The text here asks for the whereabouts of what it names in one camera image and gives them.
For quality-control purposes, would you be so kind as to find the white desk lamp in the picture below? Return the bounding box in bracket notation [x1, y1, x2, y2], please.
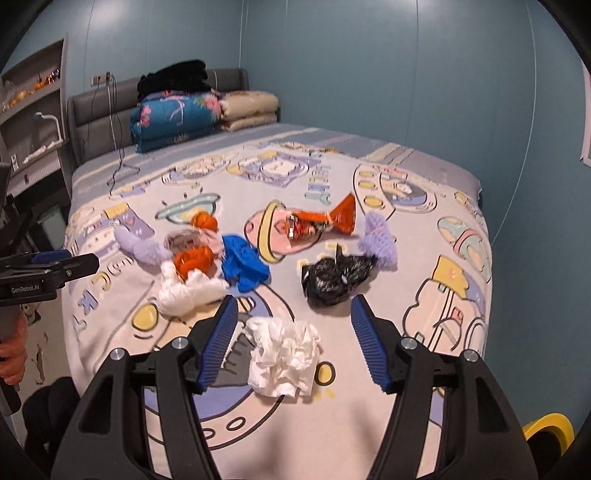
[31, 112, 65, 149]

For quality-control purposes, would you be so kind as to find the beige folded quilt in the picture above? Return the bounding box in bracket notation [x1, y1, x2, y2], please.
[218, 90, 280, 134]

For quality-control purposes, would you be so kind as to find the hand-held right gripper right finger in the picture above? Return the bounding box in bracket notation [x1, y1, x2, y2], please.
[350, 294, 539, 480]

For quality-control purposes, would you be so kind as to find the grey padded headboard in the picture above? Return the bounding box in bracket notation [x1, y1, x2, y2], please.
[67, 68, 250, 169]

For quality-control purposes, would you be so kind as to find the person's left hand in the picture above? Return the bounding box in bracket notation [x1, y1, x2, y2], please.
[0, 318, 29, 385]

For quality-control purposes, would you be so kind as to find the white plastic bag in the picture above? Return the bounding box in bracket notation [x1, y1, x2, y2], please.
[158, 261, 228, 317]

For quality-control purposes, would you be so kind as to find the orange snack wrapper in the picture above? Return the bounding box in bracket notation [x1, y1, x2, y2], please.
[286, 191, 358, 243]

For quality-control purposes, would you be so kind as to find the yellow round bin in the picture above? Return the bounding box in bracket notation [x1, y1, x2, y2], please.
[522, 413, 578, 462]

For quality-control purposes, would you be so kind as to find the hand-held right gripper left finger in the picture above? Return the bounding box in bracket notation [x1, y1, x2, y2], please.
[54, 295, 241, 480]

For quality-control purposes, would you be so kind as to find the grey wall shelf unit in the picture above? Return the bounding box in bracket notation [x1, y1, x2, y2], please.
[0, 39, 72, 199]

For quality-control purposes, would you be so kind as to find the thin black cable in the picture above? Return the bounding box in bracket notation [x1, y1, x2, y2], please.
[105, 73, 140, 190]

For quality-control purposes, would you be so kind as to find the blue crumpled plastic bag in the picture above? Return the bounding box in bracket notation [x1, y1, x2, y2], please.
[221, 234, 271, 292]

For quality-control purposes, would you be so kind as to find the cartoon printed bed sheet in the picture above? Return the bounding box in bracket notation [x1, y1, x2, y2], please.
[62, 122, 492, 480]

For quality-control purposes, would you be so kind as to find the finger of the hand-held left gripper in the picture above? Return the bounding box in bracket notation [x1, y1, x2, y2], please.
[0, 249, 74, 267]
[0, 253, 100, 283]

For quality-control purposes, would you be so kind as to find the blue floral folded quilt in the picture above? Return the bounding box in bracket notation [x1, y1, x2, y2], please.
[129, 90, 225, 154]

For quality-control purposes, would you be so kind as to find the grey crumpled wrapper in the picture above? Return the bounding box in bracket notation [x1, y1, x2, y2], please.
[165, 230, 200, 254]

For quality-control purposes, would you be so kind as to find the black folded cloth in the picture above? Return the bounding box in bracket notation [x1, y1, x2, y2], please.
[137, 59, 211, 100]

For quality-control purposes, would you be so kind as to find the white framed wall picture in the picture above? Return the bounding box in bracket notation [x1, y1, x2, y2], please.
[578, 62, 591, 168]

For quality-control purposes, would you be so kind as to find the crumpled black plastic bag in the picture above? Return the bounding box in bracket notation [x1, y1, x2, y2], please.
[301, 247, 378, 309]

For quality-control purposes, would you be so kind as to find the purple foam net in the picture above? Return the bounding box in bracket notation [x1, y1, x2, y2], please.
[358, 210, 399, 269]
[113, 225, 174, 266]

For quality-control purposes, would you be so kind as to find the white tissue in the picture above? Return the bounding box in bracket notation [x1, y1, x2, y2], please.
[245, 316, 322, 398]

